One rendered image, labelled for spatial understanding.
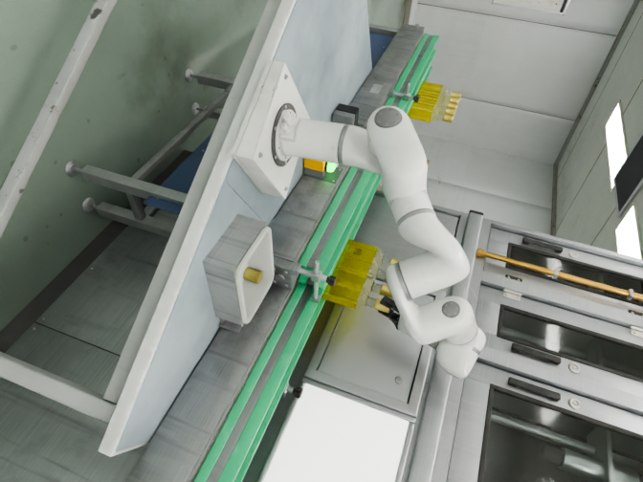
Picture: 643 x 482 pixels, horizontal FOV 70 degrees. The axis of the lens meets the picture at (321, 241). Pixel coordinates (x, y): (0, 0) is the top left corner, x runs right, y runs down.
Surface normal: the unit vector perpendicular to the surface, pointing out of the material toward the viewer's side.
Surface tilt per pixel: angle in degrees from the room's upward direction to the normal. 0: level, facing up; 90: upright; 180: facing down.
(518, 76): 90
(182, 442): 90
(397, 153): 95
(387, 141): 106
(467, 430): 90
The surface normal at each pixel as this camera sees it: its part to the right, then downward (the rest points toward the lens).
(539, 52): -0.36, 0.67
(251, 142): -0.15, -0.26
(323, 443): 0.04, -0.69
